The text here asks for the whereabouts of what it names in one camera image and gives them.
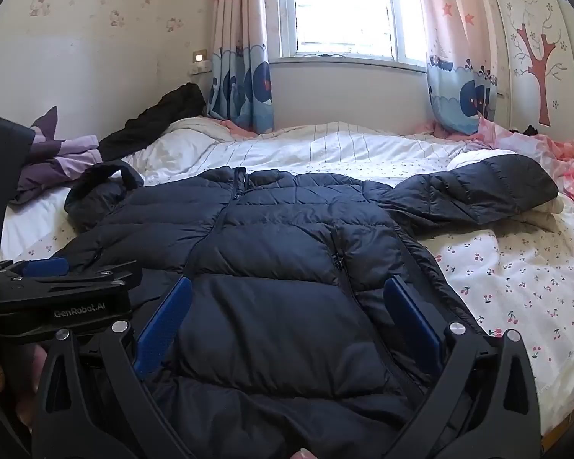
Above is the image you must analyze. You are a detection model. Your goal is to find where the white striped duvet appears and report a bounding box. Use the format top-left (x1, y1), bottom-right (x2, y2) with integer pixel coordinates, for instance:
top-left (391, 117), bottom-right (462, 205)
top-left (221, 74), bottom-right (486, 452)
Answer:
top-left (122, 117), bottom-right (520, 188)

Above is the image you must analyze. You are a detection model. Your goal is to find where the wardrobe with tree decal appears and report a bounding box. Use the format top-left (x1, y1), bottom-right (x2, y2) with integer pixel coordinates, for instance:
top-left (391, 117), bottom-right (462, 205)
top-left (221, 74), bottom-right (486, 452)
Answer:
top-left (482, 0), bottom-right (574, 154)

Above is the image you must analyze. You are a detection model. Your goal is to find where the black garment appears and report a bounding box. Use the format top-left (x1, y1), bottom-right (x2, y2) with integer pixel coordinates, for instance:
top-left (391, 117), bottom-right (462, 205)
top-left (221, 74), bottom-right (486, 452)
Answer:
top-left (98, 82), bottom-right (207, 162)

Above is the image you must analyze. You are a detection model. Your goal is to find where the cherry print bed sheet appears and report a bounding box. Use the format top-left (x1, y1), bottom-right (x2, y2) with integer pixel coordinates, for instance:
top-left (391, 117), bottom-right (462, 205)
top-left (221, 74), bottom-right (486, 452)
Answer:
top-left (0, 172), bottom-right (574, 443)

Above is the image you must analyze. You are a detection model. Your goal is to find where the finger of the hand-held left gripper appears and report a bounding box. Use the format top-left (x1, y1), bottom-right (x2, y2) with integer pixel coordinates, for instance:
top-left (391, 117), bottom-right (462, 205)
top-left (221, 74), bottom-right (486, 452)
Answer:
top-left (0, 261), bottom-right (142, 293)
top-left (20, 257), bottom-right (70, 277)

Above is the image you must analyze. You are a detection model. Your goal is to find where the wall socket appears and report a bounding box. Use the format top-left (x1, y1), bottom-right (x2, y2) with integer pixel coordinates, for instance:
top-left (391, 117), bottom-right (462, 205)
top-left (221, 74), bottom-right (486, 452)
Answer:
top-left (190, 48), bottom-right (211, 76)

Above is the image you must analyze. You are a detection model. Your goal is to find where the purple garment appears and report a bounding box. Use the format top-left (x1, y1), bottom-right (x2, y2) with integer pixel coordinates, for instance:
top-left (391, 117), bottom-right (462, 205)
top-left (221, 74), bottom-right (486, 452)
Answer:
top-left (7, 105), bottom-right (103, 206)

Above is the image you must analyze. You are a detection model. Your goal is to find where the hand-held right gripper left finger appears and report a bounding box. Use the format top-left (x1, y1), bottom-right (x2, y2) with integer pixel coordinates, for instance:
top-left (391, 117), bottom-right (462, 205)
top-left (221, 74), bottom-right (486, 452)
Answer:
top-left (31, 275), bottom-right (194, 459)

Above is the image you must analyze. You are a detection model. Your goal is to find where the printed curtain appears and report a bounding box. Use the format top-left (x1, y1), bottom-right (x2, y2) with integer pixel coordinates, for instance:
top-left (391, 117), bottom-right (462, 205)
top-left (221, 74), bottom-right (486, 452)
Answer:
top-left (205, 0), bottom-right (276, 135)
top-left (413, 0), bottom-right (502, 137)

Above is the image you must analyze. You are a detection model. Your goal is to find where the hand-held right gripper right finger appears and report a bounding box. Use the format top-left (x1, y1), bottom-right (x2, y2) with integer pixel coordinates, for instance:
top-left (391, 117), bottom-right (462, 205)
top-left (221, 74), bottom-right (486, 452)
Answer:
top-left (383, 275), bottom-right (543, 459)

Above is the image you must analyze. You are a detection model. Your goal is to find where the navy puffer jacket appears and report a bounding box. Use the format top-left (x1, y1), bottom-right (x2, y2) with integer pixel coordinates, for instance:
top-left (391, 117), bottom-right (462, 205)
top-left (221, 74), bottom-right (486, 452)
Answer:
top-left (45, 155), bottom-right (560, 459)

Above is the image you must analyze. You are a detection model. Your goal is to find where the window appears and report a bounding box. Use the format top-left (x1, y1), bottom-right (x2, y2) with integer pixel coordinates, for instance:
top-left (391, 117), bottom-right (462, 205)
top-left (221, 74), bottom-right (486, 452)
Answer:
top-left (274, 0), bottom-right (430, 70)

